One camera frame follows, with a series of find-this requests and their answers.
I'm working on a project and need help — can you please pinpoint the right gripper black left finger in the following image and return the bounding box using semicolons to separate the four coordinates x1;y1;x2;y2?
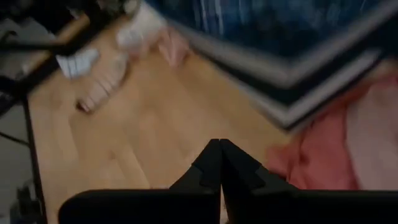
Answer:
169;139;222;194

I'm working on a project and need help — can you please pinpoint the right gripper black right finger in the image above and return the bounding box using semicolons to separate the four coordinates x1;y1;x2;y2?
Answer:
220;139;300;192

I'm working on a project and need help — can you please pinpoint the salmon red garment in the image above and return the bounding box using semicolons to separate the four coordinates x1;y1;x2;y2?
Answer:
266;83;364;190

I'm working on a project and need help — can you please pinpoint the white sock with red toe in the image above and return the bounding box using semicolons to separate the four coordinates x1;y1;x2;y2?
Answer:
76;52;130;114

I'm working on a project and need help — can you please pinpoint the blue plaid shirt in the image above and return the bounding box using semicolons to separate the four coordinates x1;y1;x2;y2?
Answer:
149;0;383;58

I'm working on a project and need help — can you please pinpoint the pale pink garment with tag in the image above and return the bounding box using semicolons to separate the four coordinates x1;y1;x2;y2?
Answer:
116;2;190;68

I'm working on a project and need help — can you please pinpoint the navy white striped fabric bin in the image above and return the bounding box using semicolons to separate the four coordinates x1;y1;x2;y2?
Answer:
142;0;398;131

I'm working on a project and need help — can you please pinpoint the light grey garment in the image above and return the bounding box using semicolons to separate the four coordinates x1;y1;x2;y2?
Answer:
55;48;100;78

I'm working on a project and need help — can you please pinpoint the black aluminium table frame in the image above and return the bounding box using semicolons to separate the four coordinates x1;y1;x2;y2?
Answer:
0;0;134;224

